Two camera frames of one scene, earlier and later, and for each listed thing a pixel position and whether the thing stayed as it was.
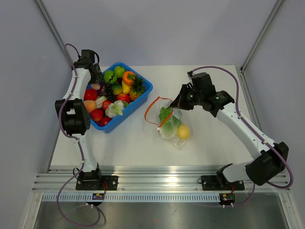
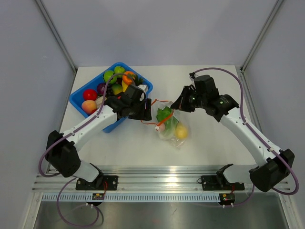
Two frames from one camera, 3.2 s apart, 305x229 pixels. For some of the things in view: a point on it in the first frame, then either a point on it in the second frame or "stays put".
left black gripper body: (96, 78) -> (137, 112)
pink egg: (96, 86) -> (162, 127)
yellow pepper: (126, 88) stays put
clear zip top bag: (167, 119) stays put
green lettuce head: (169, 128) stays put
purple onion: (101, 90) stays put
